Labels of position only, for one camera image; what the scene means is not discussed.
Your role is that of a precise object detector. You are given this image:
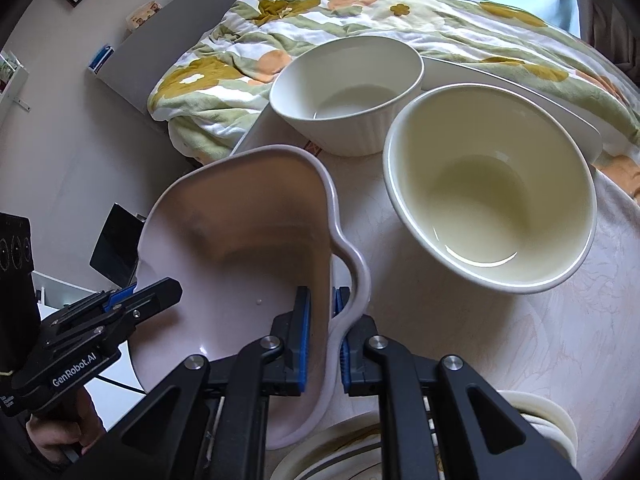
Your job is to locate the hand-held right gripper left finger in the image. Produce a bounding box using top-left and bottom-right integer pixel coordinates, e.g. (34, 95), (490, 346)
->
(107, 285), (313, 480)

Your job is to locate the black tilted panel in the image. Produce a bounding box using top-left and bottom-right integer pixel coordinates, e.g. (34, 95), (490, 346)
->
(89, 202), (147, 286)

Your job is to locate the person's left hand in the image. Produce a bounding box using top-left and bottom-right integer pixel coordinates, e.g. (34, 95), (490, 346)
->
(25, 389), (107, 467)

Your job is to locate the white ribbed bowl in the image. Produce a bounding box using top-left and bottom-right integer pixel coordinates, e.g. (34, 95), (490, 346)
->
(269, 36), (426, 157)

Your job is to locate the white plastic board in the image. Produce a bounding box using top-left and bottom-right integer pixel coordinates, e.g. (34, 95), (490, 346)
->
(230, 55), (604, 167)

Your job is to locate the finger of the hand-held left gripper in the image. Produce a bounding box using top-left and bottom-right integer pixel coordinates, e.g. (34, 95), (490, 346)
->
(107, 277), (184, 322)
(101, 283), (139, 309)

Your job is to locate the yellow duck plate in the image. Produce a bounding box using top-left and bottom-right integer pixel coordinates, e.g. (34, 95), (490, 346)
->
(270, 389), (579, 480)

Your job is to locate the grey headboard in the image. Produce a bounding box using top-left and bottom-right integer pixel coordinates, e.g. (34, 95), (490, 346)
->
(97, 0), (301, 126)

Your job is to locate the cream round bowl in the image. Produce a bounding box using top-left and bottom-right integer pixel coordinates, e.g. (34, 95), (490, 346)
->
(382, 83), (599, 295)

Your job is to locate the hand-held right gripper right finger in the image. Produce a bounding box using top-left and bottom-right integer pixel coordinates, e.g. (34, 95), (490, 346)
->
(334, 286), (583, 480)

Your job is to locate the brown curtain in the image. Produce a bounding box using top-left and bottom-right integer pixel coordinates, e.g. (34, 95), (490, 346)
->
(575, 0), (640, 81)

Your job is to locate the white wall shelf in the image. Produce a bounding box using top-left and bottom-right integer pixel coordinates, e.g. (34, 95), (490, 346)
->
(0, 50), (31, 111)

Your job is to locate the small printed card box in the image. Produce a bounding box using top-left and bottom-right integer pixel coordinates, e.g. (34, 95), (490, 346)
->
(125, 1), (163, 31)

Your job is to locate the pink lobed bowl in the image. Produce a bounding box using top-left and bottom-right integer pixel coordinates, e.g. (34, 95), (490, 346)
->
(131, 144), (372, 451)

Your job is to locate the small blue box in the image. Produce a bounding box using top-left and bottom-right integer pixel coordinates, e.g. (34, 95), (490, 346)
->
(87, 45), (116, 73)

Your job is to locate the floral striped blanket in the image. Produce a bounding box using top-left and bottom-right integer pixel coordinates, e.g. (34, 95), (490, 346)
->
(147, 0), (640, 201)

